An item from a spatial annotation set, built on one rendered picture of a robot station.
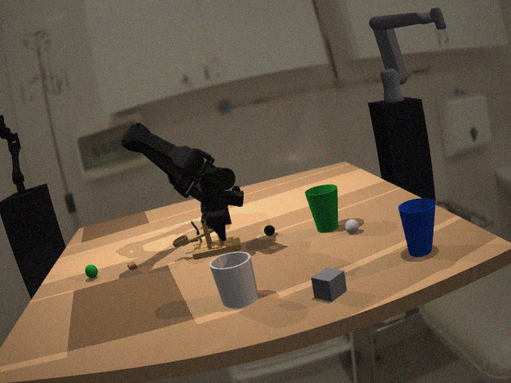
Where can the green plastic cup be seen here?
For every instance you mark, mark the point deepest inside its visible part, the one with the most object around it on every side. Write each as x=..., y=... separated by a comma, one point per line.
x=323, y=202

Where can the green ball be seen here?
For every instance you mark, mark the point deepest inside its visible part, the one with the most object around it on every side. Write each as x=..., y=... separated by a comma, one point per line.
x=91, y=271

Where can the dark blue cup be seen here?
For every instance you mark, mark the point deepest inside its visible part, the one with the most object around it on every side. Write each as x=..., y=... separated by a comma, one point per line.
x=417, y=217

